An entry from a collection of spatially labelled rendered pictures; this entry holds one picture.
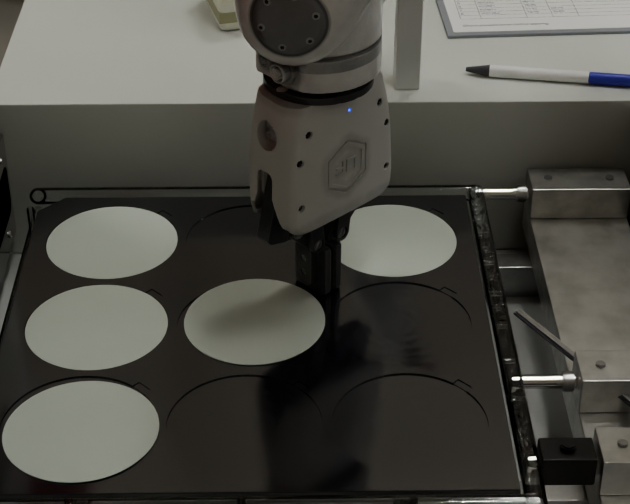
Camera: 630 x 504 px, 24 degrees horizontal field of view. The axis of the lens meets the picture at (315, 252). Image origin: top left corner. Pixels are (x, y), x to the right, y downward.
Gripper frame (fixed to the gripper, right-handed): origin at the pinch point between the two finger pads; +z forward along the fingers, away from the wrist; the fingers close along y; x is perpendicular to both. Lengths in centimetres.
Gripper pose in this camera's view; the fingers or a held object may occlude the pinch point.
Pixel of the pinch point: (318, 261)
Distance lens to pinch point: 106.7
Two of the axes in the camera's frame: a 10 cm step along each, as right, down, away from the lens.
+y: 7.2, -3.9, 5.7
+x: -6.9, -4.1, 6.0
